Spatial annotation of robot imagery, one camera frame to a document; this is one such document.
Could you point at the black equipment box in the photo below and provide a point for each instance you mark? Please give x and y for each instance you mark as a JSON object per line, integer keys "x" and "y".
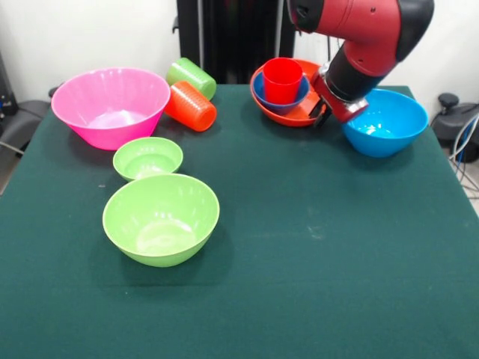
{"x": 6, "y": 93}

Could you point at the green cup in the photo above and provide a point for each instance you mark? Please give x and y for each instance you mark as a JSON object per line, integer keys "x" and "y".
{"x": 191, "y": 75}

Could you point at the small dark blue bowl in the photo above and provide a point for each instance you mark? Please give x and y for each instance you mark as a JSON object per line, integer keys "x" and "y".
{"x": 280, "y": 107}

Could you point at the large light blue bowl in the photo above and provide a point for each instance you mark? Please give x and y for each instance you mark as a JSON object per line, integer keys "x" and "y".
{"x": 381, "y": 134}

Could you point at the grey office chair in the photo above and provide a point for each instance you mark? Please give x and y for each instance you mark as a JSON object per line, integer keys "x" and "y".
{"x": 22, "y": 119}

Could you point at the dark green table cloth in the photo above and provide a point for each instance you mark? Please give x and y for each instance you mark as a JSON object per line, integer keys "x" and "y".
{"x": 337, "y": 299}

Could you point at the orange bowl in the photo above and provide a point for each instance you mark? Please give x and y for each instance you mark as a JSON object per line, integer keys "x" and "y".
{"x": 292, "y": 119}

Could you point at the black chair base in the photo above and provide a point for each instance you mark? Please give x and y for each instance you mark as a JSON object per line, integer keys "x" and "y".
{"x": 454, "y": 123}

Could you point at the large green bowl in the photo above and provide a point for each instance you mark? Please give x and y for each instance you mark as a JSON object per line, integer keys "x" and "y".
{"x": 161, "y": 220}

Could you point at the large pink bowl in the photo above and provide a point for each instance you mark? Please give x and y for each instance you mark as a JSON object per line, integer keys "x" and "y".
{"x": 112, "y": 97}

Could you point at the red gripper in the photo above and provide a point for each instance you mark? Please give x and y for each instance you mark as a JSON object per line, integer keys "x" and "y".
{"x": 337, "y": 104}

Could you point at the red cup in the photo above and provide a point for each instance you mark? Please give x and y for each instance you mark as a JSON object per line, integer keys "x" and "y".
{"x": 282, "y": 84}

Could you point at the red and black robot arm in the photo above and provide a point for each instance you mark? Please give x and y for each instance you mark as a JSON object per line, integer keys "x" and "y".
{"x": 366, "y": 33}

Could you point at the small green bowl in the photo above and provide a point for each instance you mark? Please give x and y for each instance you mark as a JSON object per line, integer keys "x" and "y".
{"x": 146, "y": 159}

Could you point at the orange cup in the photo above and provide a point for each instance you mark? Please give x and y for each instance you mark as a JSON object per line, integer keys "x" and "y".
{"x": 189, "y": 106}

